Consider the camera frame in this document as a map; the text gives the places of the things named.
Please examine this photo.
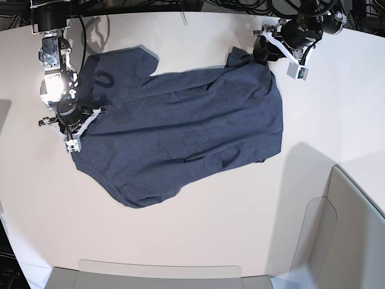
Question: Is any dark blue t-shirt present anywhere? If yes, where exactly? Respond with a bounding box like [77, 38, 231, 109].
[72, 46, 283, 208]

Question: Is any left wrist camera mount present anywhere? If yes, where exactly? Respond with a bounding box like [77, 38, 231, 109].
[253, 19, 319, 80]

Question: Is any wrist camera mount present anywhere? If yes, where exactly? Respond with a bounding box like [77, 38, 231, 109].
[253, 19, 319, 80]
[38, 103, 107, 154]

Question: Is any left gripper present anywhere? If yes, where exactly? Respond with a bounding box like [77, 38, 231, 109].
[253, 19, 321, 65]

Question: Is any grey panel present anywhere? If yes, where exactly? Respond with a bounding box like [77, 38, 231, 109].
[45, 259, 273, 288]
[288, 166, 384, 288]

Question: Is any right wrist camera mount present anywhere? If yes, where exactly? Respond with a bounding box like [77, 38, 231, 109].
[38, 103, 107, 154]

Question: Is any grey panel at bottom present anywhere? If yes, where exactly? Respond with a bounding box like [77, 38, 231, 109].
[45, 259, 273, 288]

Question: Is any grey panel at right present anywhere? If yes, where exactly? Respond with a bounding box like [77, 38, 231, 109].
[288, 166, 384, 288]

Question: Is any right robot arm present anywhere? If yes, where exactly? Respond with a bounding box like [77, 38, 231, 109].
[30, 1, 83, 138]

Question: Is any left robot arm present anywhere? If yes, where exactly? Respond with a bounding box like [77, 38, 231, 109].
[253, 1, 347, 66]

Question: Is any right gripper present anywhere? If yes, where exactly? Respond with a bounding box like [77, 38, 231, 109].
[57, 101, 87, 134]

